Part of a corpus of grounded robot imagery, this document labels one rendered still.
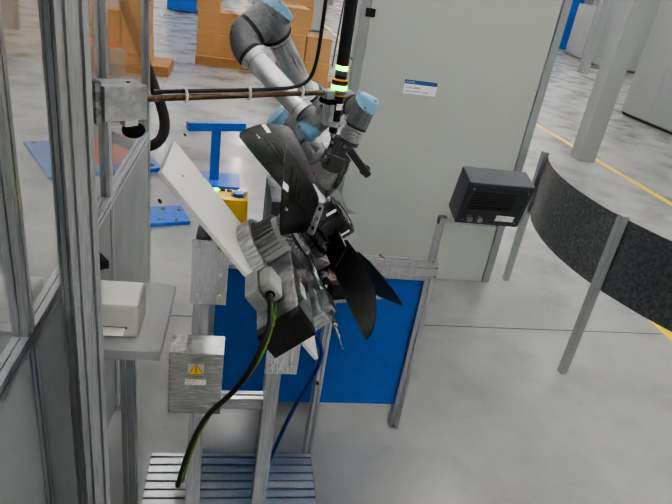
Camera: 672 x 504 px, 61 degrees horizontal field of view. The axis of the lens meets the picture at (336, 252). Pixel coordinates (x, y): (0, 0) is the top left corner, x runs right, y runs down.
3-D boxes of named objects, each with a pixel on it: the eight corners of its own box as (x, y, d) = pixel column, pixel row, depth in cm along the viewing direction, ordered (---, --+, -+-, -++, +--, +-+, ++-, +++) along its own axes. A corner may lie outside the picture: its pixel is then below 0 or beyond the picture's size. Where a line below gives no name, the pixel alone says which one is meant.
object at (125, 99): (98, 126, 115) (97, 83, 111) (84, 116, 119) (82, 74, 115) (147, 123, 121) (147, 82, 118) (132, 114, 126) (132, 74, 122)
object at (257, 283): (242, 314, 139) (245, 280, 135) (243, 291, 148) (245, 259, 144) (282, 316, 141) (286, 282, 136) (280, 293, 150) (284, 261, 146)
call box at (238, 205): (200, 224, 205) (201, 196, 200) (202, 213, 214) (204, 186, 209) (246, 227, 208) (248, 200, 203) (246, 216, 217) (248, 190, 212)
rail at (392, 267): (206, 266, 216) (206, 248, 213) (206, 261, 220) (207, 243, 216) (434, 281, 232) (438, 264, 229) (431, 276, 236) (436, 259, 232)
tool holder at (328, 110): (327, 129, 157) (332, 93, 153) (311, 122, 162) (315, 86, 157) (351, 127, 163) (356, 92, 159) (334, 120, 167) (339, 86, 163)
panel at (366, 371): (209, 399, 248) (217, 265, 219) (209, 398, 248) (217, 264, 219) (393, 404, 262) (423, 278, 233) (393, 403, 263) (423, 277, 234)
